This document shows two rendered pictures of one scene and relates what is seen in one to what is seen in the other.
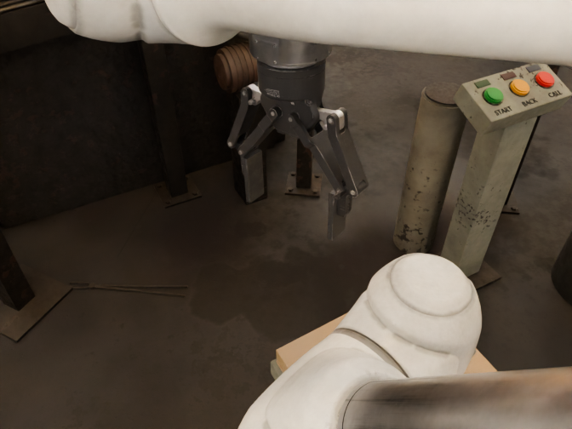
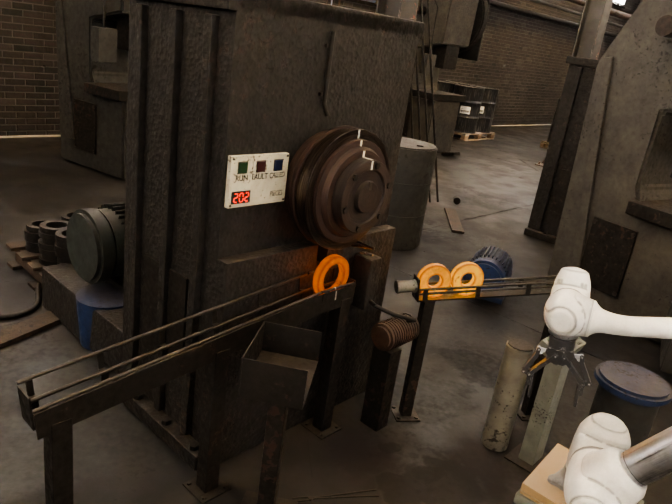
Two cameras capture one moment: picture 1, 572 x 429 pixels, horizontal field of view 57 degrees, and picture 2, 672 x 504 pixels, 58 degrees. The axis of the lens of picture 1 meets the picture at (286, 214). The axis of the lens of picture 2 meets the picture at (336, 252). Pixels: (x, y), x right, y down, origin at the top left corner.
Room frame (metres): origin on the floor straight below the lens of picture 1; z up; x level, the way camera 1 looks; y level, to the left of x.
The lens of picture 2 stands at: (-0.75, 1.28, 1.67)
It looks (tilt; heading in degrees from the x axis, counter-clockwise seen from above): 20 degrees down; 338
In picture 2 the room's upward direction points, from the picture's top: 8 degrees clockwise
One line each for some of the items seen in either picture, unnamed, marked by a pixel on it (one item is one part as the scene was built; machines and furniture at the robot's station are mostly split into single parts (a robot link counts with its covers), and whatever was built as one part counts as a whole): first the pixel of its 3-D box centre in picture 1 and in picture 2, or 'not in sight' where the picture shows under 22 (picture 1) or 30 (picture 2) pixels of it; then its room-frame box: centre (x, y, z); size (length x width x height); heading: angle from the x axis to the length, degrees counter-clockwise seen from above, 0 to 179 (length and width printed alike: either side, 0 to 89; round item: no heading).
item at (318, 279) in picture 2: not in sight; (331, 276); (1.35, 0.44, 0.75); 0.18 x 0.03 x 0.18; 118
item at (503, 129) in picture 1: (483, 191); (547, 400); (1.01, -0.50, 0.31); 0.24 x 0.16 x 0.62; 117
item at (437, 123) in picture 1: (427, 175); (507, 395); (1.14, -0.39, 0.26); 0.12 x 0.12 x 0.52
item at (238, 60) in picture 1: (258, 124); (388, 371); (1.38, 0.08, 0.27); 0.22 x 0.13 x 0.53; 117
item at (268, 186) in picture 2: not in sight; (257, 179); (1.29, 0.79, 1.15); 0.26 x 0.02 x 0.18; 117
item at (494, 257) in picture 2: not in sight; (489, 271); (2.76, -1.36, 0.17); 0.57 x 0.31 x 0.34; 137
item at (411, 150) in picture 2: not in sight; (395, 191); (3.89, -1.06, 0.45); 0.59 x 0.59 x 0.89
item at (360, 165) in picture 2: not in sight; (363, 196); (1.27, 0.39, 1.12); 0.28 x 0.06 x 0.28; 117
